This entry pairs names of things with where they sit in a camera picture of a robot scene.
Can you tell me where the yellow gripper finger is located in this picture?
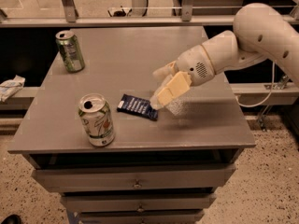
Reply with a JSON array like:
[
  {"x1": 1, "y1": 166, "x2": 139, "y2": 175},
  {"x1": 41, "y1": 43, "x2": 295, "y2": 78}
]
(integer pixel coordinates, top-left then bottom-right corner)
[
  {"x1": 152, "y1": 61, "x2": 178, "y2": 82},
  {"x1": 149, "y1": 71, "x2": 192, "y2": 110}
]

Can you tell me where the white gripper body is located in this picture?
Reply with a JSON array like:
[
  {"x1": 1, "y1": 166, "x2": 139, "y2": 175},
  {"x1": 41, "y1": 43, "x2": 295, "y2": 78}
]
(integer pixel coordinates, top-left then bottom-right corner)
[{"x1": 176, "y1": 45, "x2": 215, "y2": 86}]

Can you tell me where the blue rxbar blueberry wrapper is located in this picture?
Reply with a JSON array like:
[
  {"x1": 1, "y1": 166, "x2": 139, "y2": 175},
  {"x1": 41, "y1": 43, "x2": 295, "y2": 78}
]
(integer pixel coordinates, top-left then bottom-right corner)
[{"x1": 117, "y1": 94, "x2": 158, "y2": 120}]

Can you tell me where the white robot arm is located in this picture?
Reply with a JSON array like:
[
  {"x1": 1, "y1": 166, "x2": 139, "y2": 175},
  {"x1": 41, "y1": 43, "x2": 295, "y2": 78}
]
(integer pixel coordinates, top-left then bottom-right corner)
[{"x1": 149, "y1": 3, "x2": 299, "y2": 109}]

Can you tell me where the white 7up can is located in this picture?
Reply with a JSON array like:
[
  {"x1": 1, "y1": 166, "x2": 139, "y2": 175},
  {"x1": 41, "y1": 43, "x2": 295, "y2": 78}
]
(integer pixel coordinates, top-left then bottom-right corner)
[{"x1": 78, "y1": 93, "x2": 115, "y2": 147}]

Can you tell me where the green soda can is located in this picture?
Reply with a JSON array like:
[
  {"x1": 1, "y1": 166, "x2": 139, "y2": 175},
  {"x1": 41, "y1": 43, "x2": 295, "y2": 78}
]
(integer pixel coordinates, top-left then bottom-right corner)
[{"x1": 55, "y1": 30, "x2": 85, "y2": 73}]

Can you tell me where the grey drawer cabinet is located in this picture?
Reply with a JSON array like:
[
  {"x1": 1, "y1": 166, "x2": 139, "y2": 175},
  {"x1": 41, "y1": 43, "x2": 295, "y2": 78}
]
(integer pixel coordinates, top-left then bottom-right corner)
[{"x1": 9, "y1": 27, "x2": 254, "y2": 224}]

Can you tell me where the top grey drawer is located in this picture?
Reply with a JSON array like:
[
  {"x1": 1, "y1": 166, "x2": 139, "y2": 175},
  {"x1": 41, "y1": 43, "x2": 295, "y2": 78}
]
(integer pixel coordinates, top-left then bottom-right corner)
[{"x1": 32, "y1": 163, "x2": 235, "y2": 193}]

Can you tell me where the grey drawer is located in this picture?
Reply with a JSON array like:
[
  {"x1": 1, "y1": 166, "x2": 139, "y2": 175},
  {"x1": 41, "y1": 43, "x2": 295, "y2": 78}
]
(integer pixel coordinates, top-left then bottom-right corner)
[
  {"x1": 79, "y1": 210, "x2": 204, "y2": 224},
  {"x1": 32, "y1": 163, "x2": 235, "y2": 193},
  {"x1": 61, "y1": 193, "x2": 216, "y2": 213}
]

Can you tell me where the middle grey drawer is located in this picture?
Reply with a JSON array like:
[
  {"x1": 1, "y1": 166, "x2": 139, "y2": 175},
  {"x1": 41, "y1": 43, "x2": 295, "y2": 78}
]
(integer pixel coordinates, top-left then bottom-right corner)
[{"x1": 61, "y1": 193, "x2": 216, "y2": 213}]

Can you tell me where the bottom grey drawer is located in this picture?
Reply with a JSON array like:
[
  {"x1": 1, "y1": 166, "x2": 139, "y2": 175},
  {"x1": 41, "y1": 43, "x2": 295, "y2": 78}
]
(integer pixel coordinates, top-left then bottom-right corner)
[{"x1": 79, "y1": 210, "x2": 204, "y2": 224}]

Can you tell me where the white crumpled cloth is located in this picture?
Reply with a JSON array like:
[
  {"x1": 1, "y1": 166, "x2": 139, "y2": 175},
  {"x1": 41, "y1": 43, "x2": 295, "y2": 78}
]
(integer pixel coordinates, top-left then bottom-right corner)
[{"x1": 0, "y1": 76, "x2": 25, "y2": 102}]

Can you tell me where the black shoe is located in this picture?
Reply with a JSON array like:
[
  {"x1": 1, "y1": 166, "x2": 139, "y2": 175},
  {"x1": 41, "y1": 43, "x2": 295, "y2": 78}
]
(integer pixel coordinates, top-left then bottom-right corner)
[{"x1": 0, "y1": 215, "x2": 22, "y2": 224}]

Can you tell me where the white cable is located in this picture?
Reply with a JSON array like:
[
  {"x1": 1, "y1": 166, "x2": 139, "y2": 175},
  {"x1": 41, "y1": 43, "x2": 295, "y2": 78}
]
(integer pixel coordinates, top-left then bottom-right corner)
[{"x1": 235, "y1": 61, "x2": 277, "y2": 108}]

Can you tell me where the metal railing frame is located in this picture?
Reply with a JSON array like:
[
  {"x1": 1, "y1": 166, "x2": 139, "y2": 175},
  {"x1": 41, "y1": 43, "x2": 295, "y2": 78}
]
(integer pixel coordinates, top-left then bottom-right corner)
[{"x1": 0, "y1": 0, "x2": 299, "y2": 27}]

